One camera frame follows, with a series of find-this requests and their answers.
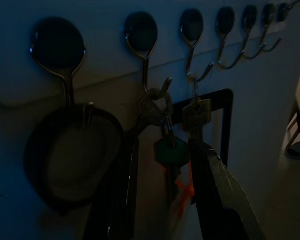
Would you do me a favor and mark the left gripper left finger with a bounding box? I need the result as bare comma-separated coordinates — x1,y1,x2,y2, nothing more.
83,132,141,240

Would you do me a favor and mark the key bunch with green key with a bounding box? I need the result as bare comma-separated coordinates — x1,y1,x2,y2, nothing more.
129,87,197,221

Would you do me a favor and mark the single metal key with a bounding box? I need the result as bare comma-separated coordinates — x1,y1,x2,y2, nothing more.
181,74,213,143

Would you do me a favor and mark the black round ring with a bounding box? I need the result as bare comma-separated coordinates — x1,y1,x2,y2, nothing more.
23,101,128,216

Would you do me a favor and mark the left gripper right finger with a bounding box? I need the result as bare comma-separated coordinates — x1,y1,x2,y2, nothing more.
188,138,265,240

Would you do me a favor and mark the white hook rail strip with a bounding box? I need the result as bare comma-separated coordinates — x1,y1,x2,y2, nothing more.
0,0,291,108

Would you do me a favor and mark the white standing board panel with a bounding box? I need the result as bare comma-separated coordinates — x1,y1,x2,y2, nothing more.
0,0,300,240

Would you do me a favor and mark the slanted wooden table leg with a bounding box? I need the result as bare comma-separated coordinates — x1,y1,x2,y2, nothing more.
284,109,300,161

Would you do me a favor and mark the round-base metal wall hook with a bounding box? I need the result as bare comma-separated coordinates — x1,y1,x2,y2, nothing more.
276,0,300,23
215,6,246,70
123,11,174,101
260,2,283,53
179,8,215,85
241,4,267,60
29,16,95,130

